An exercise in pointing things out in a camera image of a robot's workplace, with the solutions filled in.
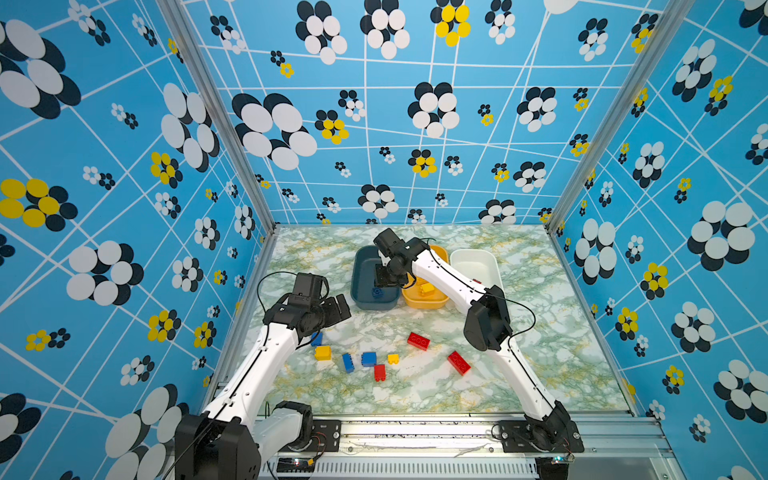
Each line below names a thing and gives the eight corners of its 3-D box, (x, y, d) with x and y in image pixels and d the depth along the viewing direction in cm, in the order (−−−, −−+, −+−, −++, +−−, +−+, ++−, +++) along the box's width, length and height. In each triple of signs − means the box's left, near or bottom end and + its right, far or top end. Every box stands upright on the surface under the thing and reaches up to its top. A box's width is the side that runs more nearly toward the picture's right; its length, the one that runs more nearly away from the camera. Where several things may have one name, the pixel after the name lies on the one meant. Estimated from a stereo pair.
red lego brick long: (461, 377, 85) (463, 374, 83) (446, 358, 88) (447, 356, 86) (470, 370, 86) (471, 367, 84) (454, 352, 89) (455, 349, 88)
